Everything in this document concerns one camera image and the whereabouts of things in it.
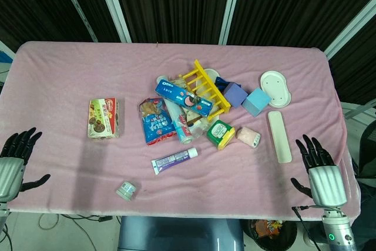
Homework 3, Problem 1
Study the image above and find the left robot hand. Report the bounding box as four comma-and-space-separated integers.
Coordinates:
0, 127, 51, 203

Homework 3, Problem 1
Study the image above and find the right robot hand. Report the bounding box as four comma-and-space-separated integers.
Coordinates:
290, 134, 348, 207

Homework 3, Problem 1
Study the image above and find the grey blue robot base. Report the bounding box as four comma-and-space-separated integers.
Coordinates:
116, 215, 246, 251

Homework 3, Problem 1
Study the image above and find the white long flat case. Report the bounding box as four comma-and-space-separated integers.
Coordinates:
267, 111, 293, 164

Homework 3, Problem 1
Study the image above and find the black waste bin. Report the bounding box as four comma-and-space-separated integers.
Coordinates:
249, 219, 298, 251

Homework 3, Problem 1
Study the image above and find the pink wrapped roll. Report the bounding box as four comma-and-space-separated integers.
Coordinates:
236, 126, 261, 149

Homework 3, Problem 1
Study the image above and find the biscuit box with cookie print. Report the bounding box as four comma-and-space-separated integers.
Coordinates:
86, 97, 121, 140

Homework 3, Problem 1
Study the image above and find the light blue foam cube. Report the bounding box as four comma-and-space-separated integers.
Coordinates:
241, 87, 272, 118

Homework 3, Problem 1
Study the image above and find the white oval soap dish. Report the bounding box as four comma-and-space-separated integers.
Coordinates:
259, 70, 293, 108

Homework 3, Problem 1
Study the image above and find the green and yellow box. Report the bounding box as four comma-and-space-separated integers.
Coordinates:
206, 119, 236, 150

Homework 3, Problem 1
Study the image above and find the small white round jar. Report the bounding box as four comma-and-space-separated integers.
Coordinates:
115, 180, 137, 202

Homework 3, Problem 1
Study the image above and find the purple foam cube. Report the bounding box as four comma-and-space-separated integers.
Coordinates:
223, 81, 249, 109

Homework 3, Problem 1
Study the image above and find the dark blue cloth piece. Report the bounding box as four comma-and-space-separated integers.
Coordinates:
214, 76, 243, 92

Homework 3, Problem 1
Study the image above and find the clear plastic snack wrapper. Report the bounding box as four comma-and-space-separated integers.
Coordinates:
184, 111, 213, 139

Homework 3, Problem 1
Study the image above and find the blue snack bag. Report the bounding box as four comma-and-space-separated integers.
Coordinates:
139, 97, 177, 146

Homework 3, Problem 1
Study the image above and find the white oval dish under rack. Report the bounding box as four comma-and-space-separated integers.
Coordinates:
190, 68, 221, 102

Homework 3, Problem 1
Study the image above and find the pink fleece table cloth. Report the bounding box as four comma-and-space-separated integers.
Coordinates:
0, 41, 362, 222

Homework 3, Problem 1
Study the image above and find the yellow plastic rack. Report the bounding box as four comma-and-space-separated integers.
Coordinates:
182, 59, 232, 122

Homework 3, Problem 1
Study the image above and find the purple toothpaste tube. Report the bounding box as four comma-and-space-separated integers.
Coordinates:
150, 147, 199, 175

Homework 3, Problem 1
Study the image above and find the white tube with red cap end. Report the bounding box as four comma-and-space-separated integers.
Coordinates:
163, 98, 193, 144

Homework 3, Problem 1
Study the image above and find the blue Oreo box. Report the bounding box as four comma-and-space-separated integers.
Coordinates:
155, 78, 214, 118

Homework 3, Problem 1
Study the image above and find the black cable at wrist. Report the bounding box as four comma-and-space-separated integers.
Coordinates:
291, 205, 327, 251

